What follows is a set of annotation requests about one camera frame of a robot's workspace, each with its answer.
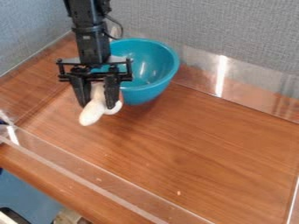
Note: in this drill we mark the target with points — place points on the clear acrylic front barrier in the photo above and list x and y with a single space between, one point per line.
84 187

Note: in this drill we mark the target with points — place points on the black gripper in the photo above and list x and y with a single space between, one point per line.
80 73

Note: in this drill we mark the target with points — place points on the brown toy mushroom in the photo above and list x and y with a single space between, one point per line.
96 107

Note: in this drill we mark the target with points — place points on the clear acrylic barrier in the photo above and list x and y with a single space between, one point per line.
84 187
253 86

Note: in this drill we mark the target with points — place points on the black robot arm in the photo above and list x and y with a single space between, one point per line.
88 16

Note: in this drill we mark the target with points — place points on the blue plastic bowl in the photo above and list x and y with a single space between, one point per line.
153 67

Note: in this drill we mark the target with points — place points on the clear acrylic back barrier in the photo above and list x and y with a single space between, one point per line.
253 86

